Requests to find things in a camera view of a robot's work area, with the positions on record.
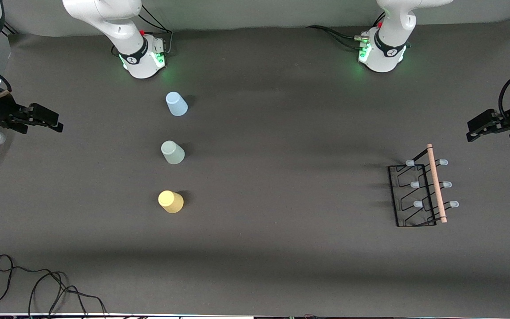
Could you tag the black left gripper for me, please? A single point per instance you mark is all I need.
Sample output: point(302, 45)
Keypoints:
point(508, 121)

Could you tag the pale green plastic cup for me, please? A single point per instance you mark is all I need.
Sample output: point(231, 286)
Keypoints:
point(172, 153)

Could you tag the yellow plastic cup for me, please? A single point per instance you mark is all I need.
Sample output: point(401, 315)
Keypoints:
point(171, 202)

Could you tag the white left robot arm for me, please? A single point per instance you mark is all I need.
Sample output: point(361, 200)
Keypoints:
point(392, 26)

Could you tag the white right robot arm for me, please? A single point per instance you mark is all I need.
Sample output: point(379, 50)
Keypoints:
point(122, 26)

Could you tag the light blue plastic cup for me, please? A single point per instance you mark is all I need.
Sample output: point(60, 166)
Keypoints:
point(176, 104)

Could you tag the dark grey table mat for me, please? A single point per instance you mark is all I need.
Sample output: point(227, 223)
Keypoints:
point(326, 266)

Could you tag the black frame rail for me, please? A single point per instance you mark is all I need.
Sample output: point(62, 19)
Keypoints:
point(9, 29)

